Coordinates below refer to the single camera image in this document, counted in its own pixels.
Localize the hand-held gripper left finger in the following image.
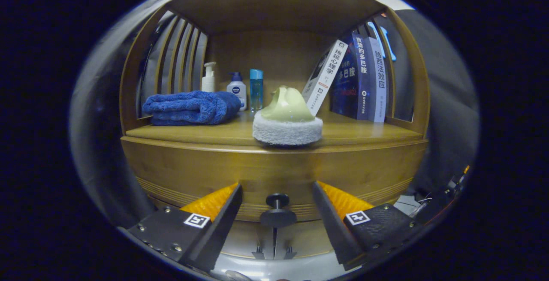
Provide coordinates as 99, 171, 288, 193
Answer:
127, 183, 243, 273

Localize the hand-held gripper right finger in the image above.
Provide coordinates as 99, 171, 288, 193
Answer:
312, 181, 425, 272

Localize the wooden drawer with black knob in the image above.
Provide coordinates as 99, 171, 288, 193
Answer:
121, 137, 429, 229

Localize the green scrub brush white pad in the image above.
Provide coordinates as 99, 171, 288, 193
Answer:
252, 85, 323, 146

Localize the wooden cabinet door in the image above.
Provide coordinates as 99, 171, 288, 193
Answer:
221, 222, 275, 259
274, 221, 339, 259

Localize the wooden countertop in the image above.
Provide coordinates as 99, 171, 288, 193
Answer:
124, 109, 424, 148

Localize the wooden cabinet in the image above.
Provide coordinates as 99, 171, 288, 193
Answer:
119, 0, 431, 260

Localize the blue folded towel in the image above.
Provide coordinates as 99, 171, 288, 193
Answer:
142, 91, 242, 126

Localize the orange and black clamp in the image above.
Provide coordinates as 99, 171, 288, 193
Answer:
446, 165, 470, 191

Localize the white bottle with blue cap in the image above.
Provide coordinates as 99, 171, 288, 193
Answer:
226, 72, 247, 111

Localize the clear blue bottle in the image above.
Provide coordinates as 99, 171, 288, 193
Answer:
250, 69, 264, 112

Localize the dark blue book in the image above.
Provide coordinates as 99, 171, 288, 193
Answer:
330, 32, 371, 121

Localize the white book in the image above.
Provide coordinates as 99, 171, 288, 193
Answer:
302, 39, 349, 116

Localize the white pump bottle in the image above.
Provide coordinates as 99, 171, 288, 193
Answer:
201, 61, 217, 93

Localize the light blue book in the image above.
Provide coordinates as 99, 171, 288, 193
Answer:
367, 36, 388, 123

